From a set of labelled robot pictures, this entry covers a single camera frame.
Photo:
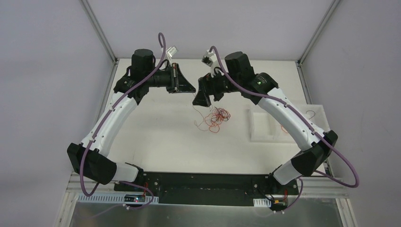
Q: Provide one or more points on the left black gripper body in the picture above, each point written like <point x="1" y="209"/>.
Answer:
<point x="174" y="78"/>

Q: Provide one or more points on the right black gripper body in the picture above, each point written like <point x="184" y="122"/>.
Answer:
<point x="207" y="86"/>

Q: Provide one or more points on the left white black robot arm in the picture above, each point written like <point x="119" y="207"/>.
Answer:
<point x="90" y="157"/>

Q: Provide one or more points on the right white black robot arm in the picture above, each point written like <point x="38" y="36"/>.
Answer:
<point x="315" y="144"/>

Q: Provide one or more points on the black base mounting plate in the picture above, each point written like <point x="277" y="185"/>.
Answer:
<point x="212" y="189"/>

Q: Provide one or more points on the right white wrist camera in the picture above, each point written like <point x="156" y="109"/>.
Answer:
<point x="211" y="60"/>

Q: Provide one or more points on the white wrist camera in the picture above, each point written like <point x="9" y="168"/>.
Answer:
<point x="211" y="60"/>
<point x="170" y="52"/>

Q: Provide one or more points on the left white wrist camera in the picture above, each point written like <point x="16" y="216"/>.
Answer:
<point x="170" y="52"/>

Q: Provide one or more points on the right white slotted cable duct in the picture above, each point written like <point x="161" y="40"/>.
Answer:
<point x="262" y="203"/>

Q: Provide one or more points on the white slotted cable duct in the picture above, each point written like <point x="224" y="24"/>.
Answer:
<point x="118" y="198"/>
<point x="262" y="203"/>

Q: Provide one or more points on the aluminium frame rail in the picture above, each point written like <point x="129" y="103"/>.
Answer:
<point x="320" y="187"/>

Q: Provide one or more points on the left white slotted cable duct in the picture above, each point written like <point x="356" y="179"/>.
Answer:
<point x="118" y="198"/>

